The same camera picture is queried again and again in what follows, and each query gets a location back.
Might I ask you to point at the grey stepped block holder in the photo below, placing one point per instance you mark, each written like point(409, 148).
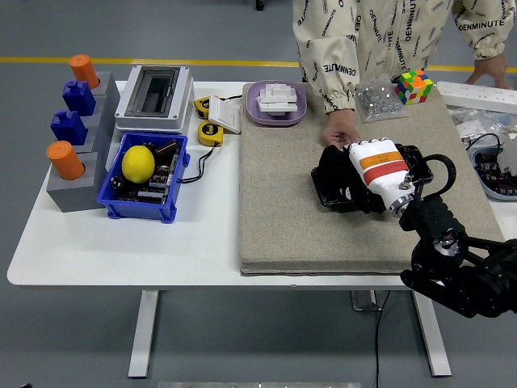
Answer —
point(74, 198)

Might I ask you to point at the black rag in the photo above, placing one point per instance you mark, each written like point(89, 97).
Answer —
point(335, 169)

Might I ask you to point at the person's right hand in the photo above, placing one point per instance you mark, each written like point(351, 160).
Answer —
point(339, 129)

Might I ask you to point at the person's left hand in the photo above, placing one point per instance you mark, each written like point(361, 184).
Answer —
point(490, 68)

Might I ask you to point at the white table leg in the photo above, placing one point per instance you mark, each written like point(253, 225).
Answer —
point(434, 343)
point(143, 335)

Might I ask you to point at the blue rimmed parts tray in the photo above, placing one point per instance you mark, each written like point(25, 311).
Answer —
point(497, 190)

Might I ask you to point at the beige fabric mat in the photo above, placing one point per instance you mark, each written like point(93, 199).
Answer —
point(282, 202)

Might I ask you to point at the clear bag of metal nuts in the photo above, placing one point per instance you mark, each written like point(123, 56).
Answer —
point(381, 101)

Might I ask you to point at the blue block peg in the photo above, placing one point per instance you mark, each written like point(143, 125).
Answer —
point(69, 127)
point(79, 97)

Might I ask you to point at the yellow tape measure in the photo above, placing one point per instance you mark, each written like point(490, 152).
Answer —
point(210, 132)
point(202, 107)

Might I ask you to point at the white power strip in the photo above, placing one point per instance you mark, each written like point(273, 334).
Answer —
point(476, 95)

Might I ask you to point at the orange cylinder peg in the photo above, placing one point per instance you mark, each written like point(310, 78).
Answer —
point(66, 159)
point(84, 70)

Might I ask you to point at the purple square bowl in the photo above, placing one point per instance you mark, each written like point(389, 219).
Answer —
point(256, 113)

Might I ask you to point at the white plastic parts pile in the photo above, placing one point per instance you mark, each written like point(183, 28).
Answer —
point(278, 99)

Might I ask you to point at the clear plastic bags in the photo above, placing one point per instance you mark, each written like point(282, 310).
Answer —
point(476, 119)

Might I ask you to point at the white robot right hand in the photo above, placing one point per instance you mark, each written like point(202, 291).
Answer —
point(379, 169)

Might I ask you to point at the person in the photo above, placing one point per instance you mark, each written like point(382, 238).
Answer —
point(387, 32)

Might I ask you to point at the white wall switch plate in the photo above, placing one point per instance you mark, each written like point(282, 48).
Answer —
point(227, 115)

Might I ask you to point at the grey metal part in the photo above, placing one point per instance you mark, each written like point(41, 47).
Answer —
point(509, 155)

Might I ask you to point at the yellow lemon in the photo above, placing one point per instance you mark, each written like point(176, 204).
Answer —
point(139, 163)

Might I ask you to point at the grey white electrical enclosure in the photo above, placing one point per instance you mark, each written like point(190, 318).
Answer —
point(179, 101)

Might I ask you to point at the black chair caster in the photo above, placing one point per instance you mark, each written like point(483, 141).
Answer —
point(259, 5)

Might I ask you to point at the black electronic circuit parts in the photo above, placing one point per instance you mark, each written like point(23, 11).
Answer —
point(161, 182)

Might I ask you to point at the blue plastic bin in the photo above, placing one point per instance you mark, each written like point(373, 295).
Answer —
point(139, 210)

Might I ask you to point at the person's left forearm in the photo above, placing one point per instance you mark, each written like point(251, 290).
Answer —
point(480, 28)

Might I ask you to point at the colourful puzzle cube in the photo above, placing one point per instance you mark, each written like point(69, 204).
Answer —
point(414, 85)

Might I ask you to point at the metal under-table bracket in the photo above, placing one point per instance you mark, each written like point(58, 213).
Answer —
point(363, 308)

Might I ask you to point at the person's right forearm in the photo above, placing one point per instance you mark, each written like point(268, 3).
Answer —
point(331, 68)

